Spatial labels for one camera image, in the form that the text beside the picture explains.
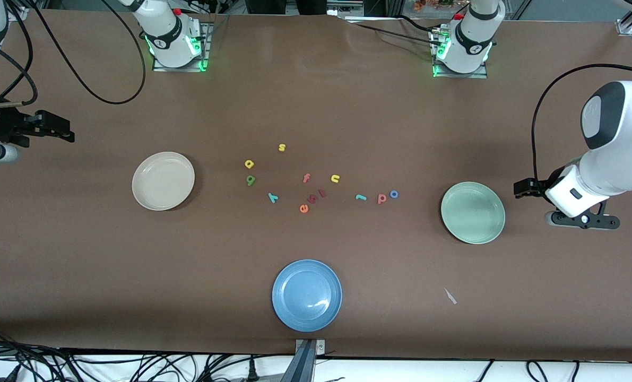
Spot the black base cable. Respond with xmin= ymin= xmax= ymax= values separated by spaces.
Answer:
xmin=354 ymin=22 xmax=437 ymax=44
xmin=398 ymin=15 xmax=439 ymax=32

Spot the orange leafy decoration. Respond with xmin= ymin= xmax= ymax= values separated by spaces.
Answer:
xmin=413 ymin=0 xmax=455 ymax=12

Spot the beige plate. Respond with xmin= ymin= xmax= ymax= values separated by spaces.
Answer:
xmin=132 ymin=151 xmax=196 ymax=212

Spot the long black looping cable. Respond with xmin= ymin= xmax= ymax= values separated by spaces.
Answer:
xmin=27 ymin=0 xmax=146 ymax=105

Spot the brown paper table cover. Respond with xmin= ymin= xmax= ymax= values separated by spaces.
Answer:
xmin=0 ymin=10 xmax=632 ymax=362

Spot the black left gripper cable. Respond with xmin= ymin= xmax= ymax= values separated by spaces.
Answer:
xmin=531 ymin=64 xmax=632 ymax=184

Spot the aluminium camera pole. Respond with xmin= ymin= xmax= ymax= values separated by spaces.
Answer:
xmin=280 ymin=338 xmax=327 ymax=382

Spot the green plate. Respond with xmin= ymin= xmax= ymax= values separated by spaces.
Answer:
xmin=440 ymin=181 xmax=506 ymax=245

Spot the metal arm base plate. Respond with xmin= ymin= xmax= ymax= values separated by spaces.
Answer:
xmin=431 ymin=27 xmax=489 ymax=80
xmin=151 ymin=22 xmax=211 ymax=73

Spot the blue plate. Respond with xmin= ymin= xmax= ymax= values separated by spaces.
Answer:
xmin=272 ymin=259 xmax=343 ymax=333

